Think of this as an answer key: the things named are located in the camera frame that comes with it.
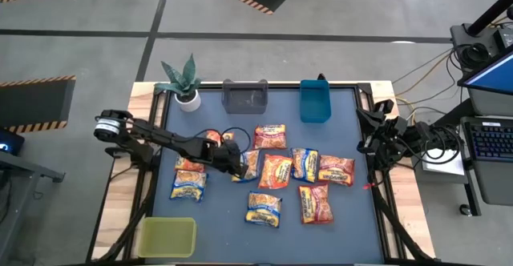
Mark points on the red Maruchan ramen packet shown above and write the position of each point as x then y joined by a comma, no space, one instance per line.
336,170
270,136
315,204

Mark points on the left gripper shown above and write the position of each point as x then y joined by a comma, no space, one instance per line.
226,155

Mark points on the computer monitor blue screen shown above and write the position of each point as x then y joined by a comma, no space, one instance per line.
493,75

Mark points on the small black clamp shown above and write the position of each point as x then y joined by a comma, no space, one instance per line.
320,76

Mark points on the black stand pole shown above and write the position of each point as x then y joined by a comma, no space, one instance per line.
491,13

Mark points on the grey box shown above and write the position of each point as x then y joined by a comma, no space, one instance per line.
441,179

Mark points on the small red tag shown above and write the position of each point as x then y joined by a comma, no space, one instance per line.
366,186

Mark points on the white paper sheet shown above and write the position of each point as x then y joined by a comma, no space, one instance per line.
445,166

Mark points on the black aluminium table frame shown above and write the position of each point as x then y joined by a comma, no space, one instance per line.
284,85

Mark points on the black device blue light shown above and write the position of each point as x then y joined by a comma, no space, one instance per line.
12,142

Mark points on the grey translucent plastic bin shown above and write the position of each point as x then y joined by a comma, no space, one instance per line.
244,97

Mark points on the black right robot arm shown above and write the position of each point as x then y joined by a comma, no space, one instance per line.
417,134

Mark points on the grey side desk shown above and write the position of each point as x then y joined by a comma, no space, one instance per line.
24,168

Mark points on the black backlit keyboard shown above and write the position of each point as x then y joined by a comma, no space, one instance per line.
491,139

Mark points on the grey computer cart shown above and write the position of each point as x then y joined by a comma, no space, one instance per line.
497,186

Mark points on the yellow-green plastic bin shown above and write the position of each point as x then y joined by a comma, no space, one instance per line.
166,238

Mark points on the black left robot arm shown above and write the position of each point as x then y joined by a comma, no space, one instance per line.
160,135

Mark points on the grey stand base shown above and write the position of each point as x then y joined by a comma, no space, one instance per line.
461,37

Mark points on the teal blue plastic bin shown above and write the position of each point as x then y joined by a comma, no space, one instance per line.
315,105

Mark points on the snake plant in white pot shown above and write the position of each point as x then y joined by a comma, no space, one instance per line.
188,102

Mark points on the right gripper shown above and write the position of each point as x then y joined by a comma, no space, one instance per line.
388,134

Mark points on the blue Maruchan ramen packet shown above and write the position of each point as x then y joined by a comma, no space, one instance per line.
188,185
263,209
252,164
304,164

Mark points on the blue-grey table mat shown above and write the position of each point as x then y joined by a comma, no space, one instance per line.
224,234

